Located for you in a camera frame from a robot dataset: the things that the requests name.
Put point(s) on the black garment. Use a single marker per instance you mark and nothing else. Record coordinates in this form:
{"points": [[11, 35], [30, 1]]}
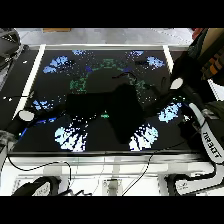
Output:
{"points": [[126, 113]]}

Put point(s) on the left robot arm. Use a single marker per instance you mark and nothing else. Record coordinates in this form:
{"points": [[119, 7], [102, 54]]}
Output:
{"points": [[26, 115]]}

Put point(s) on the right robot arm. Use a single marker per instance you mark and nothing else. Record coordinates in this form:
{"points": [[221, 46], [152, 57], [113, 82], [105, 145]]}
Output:
{"points": [[210, 140]]}

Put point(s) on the dark green garment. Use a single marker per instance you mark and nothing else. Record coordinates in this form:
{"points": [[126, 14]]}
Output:
{"points": [[216, 107]]}

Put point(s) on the striped garment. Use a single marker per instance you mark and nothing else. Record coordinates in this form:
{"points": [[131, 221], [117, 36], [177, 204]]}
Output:
{"points": [[213, 65]]}

